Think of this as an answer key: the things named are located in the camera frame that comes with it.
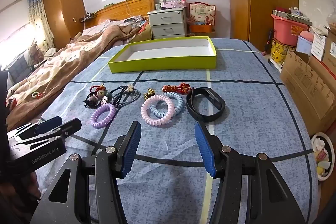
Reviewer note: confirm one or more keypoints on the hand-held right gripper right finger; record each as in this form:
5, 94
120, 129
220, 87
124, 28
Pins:
206, 153

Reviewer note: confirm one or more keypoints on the small wooden wardrobe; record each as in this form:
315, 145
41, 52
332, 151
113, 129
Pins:
63, 3

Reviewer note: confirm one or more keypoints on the blue box pink lid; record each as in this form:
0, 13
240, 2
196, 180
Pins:
304, 43

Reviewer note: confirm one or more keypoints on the printed shopping bag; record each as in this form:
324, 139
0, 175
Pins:
202, 12

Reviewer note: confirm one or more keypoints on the red black tool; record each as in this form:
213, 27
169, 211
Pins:
268, 41

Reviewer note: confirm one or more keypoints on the power strip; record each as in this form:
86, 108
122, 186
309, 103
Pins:
89, 16

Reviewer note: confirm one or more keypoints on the orange box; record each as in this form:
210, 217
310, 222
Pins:
200, 28

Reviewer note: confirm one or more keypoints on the yellow patterned tin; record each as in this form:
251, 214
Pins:
279, 52

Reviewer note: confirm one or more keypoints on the brown blanket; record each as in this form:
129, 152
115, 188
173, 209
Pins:
65, 66

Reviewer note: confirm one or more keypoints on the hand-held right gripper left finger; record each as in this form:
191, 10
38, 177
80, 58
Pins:
131, 153

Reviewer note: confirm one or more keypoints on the green cardboard box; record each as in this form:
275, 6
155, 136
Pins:
168, 49

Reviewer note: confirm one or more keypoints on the white carton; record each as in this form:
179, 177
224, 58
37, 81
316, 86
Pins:
319, 48

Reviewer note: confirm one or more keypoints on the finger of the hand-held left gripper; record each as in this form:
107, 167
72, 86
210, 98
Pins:
48, 123
71, 125

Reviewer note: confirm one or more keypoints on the pile of clothes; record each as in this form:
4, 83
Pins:
137, 22

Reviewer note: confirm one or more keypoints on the white drawer nightstand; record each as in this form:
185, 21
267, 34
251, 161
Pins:
166, 20

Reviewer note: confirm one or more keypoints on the wooden bed headboard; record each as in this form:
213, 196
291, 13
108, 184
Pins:
126, 7

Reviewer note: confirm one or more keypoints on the pink clutter on nightstand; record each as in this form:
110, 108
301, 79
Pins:
170, 4

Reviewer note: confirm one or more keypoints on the large cardboard box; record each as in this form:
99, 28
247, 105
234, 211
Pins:
307, 82

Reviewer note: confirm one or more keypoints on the patterned curtain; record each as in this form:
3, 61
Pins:
39, 19

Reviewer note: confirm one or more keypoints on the pink plastic bin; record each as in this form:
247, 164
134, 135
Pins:
284, 29

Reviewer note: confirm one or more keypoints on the white trash bin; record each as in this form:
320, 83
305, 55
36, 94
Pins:
321, 155

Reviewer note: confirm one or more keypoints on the black wristband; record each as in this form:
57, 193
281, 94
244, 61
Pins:
218, 108

